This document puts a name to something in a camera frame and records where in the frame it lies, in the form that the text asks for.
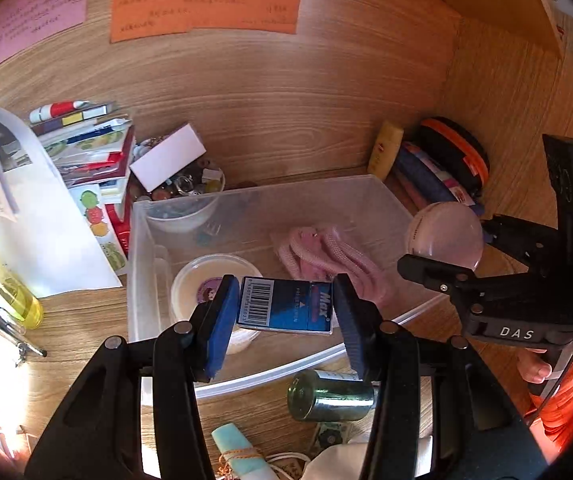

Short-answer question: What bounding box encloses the stack of books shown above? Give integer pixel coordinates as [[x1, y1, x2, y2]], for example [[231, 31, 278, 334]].
[[29, 102, 137, 256]]

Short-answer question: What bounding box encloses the blue staple box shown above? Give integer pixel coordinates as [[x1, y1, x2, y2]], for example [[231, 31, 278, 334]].
[[236, 276, 333, 336]]

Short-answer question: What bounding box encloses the round white lidded container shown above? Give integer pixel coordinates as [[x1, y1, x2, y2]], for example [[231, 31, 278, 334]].
[[170, 253, 264, 356]]

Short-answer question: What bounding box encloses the wooden desktop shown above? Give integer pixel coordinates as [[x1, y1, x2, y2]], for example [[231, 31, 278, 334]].
[[0, 167, 567, 480]]

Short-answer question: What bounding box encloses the yellow tube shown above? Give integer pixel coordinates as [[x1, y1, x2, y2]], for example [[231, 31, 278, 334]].
[[366, 120, 404, 181]]

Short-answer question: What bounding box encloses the pink knitted cloth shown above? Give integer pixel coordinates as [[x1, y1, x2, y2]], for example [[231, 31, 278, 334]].
[[271, 226, 392, 306]]

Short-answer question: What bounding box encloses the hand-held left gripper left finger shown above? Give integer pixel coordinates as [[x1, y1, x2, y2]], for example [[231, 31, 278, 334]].
[[25, 274, 241, 480]]

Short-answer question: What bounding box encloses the orange paper note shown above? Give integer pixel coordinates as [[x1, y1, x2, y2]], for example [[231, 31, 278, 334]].
[[110, 0, 303, 44]]

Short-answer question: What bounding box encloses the pink round lamp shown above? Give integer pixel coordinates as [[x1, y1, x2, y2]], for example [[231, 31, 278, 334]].
[[406, 201, 483, 271]]

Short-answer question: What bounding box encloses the blue pencil case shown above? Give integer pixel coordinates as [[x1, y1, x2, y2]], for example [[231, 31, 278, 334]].
[[393, 141, 484, 213]]

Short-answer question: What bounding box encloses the white paper sheet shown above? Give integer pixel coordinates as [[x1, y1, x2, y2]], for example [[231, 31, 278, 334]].
[[0, 106, 123, 298]]

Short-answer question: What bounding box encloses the dark green glass bottle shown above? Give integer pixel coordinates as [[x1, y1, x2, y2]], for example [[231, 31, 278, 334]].
[[287, 369, 378, 423]]

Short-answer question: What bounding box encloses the clear plastic box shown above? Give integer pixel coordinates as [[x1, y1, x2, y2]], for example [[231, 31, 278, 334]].
[[126, 174, 449, 401]]

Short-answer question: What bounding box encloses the teal paper roll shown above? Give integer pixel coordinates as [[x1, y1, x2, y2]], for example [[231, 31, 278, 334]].
[[210, 422, 280, 480]]

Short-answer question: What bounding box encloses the small white box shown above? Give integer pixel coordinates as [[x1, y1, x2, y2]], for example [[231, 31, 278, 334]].
[[129, 123, 207, 193]]

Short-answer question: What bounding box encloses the person's right hand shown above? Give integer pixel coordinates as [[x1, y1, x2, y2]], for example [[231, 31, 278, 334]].
[[516, 347, 552, 385]]

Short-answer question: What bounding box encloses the white cloth pouch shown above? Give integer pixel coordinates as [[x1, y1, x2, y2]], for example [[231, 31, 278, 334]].
[[301, 432, 434, 480]]

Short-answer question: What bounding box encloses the pink paper note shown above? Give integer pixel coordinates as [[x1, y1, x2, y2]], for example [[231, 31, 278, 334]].
[[0, 0, 93, 69]]

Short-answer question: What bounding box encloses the red white marker pen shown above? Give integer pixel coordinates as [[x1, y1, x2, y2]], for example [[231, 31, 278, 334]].
[[29, 100, 91, 123]]

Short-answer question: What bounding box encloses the silver pen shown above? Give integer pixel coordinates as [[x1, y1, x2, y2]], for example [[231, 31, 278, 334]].
[[0, 312, 48, 358]]

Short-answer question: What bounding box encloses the white bowl of beads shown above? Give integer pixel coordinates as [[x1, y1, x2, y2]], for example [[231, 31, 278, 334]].
[[134, 137, 227, 233]]

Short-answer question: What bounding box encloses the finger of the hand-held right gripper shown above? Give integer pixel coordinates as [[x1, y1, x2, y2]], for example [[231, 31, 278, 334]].
[[397, 254, 497, 311], [481, 214, 562, 271]]

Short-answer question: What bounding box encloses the fruit sticker sheet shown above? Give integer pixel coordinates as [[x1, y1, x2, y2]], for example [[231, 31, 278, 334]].
[[79, 185, 130, 271]]

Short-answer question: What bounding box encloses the yellow liquid bottle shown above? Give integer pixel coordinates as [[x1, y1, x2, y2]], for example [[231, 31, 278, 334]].
[[0, 220, 46, 331]]

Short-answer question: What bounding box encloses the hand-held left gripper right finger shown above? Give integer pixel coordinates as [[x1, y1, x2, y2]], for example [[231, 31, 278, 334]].
[[333, 273, 549, 480]]

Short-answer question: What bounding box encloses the green patterned small packet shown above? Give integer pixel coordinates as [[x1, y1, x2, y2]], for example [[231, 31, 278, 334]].
[[311, 421, 354, 456]]

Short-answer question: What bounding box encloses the black orange zip case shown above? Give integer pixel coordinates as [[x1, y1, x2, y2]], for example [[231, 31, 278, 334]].
[[416, 116, 491, 200]]

